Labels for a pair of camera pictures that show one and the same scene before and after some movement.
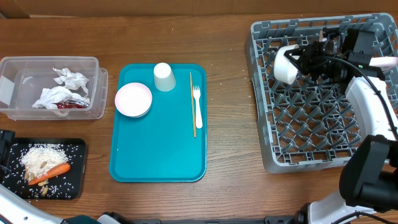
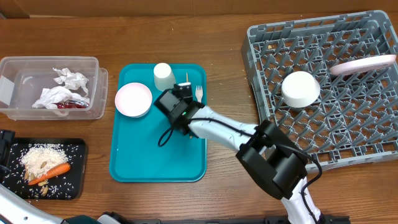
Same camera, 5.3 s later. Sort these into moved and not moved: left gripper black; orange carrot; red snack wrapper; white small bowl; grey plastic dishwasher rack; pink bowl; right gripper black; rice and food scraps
Moved: white small bowl; right gripper black; grey plastic dishwasher rack
Not moved: pink bowl; orange carrot; rice and food scraps; left gripper black; red snack wrapper
